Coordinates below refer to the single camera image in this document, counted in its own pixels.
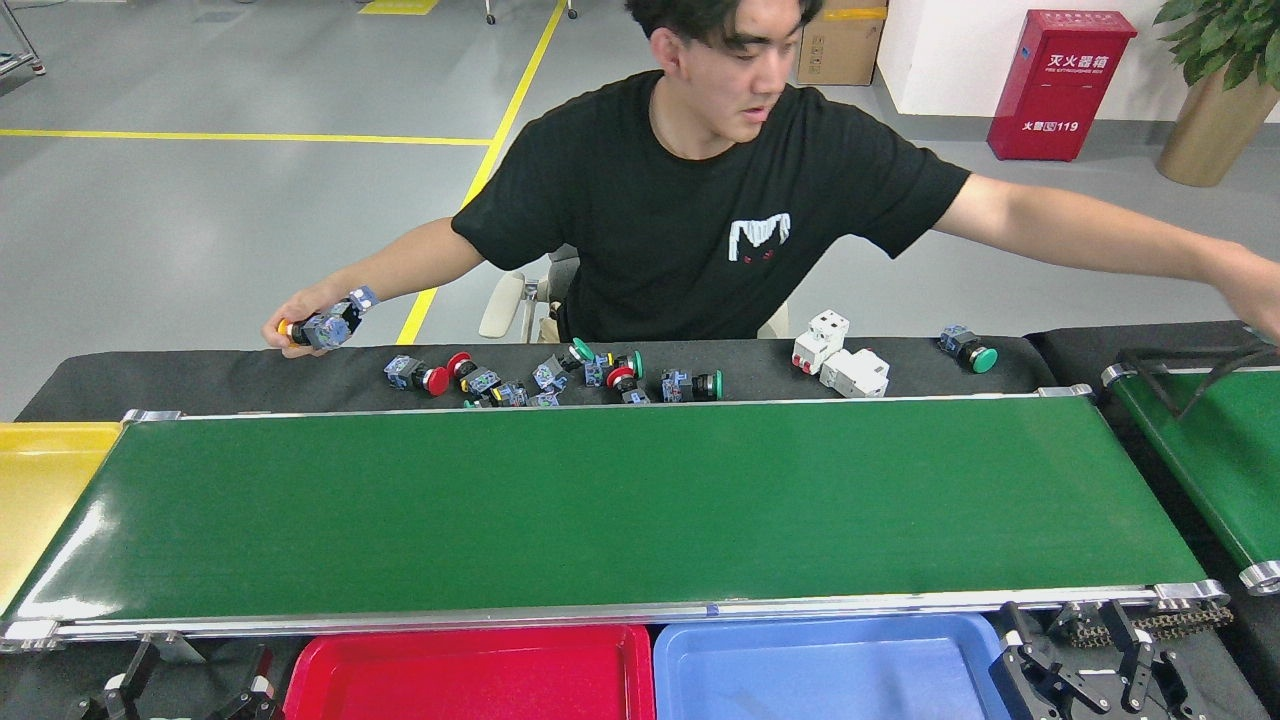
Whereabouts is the green feeder conveyor belt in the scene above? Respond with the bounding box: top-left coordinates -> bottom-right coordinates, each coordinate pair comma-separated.
1100,345 -> 1280,598

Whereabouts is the person's right hand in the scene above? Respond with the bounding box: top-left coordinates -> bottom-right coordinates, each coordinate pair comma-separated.
262,288 -> 349,359

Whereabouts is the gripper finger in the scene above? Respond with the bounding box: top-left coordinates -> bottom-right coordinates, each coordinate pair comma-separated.
70,638 -> 166,720
988,602 -> 1089,720
205,645 -> 279,720
1100,598 -> 1196,720

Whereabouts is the white wheeled stand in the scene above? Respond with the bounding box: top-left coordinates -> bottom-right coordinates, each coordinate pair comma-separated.
485,0 -> 579,26

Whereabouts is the red fire extinguisher cabinet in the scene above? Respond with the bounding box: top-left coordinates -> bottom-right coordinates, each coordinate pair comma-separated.
987,10 -> 1139,163

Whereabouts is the long green conveyor belt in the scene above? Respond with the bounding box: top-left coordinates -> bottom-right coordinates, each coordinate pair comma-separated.
0,383 -> 1233,653

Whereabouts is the metal shelf cart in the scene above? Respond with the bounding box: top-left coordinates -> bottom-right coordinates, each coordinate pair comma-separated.
0,0 -> 46,79

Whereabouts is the black metal bracket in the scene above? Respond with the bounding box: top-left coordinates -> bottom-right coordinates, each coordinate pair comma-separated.
1115,345 -> 1280,419

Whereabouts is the potted green plant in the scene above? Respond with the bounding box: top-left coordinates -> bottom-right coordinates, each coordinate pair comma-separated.
1152,0 -> 1280,188

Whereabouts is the blue plastic tray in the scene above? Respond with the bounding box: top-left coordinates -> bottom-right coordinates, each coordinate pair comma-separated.
653,613 -> 1013,720

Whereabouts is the white circuit breaker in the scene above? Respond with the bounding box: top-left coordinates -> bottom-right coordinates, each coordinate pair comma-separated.
819,347 -> 892,400
792,309 -> 852,376

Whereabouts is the grey office chair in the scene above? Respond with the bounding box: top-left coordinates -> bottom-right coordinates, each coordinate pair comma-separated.
478,245 -> 791,344

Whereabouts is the yellow plastic tray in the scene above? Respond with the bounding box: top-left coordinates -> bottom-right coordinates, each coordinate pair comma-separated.
0,421 -> 126,616

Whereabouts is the person's left hand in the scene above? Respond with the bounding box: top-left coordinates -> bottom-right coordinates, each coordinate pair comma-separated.
1228,255 -> 1280,346

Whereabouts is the black drive chain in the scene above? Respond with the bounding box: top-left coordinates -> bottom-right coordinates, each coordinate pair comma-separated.
1050,603 -> 1236,651

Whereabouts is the cardboard box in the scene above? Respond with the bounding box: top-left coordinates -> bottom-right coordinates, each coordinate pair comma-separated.
796,0 -> 889,87

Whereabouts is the yellow push button switch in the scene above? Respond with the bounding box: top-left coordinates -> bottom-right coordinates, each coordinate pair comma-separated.
278,286 -> 379,351

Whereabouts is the red plastic tray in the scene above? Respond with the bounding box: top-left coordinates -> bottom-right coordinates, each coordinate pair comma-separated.
283,624 -> 656,720

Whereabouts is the person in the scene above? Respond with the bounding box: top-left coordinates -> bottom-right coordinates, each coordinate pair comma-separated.
262,0 -> 1280,359

